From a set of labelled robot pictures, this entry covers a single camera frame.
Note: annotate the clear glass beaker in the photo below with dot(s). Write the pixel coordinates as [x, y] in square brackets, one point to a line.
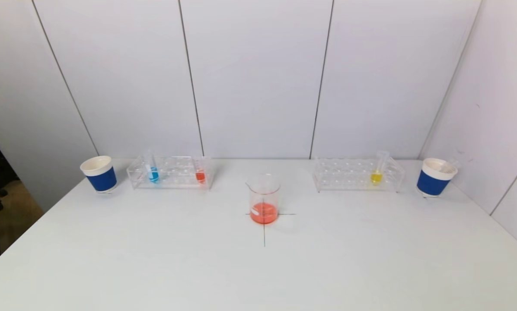
[265, 214]

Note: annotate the test tube with orange pigment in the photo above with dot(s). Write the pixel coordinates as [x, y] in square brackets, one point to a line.
[200, 176]

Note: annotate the test tube with red pigment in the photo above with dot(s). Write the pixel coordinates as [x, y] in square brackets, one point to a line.
[450, 165]

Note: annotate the blue white paper cup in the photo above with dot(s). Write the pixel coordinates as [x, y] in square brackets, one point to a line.
[100, 179]
[431, 183]

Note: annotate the test tube with blue pigment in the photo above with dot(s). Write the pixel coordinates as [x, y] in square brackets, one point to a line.
[153, 175]

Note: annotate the clear acrylic test tube rack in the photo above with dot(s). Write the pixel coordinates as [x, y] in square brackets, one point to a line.
[353, 175]
[174, 173]

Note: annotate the test tube with yellow pigment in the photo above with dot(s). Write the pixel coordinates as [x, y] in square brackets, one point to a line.
[376, 177]

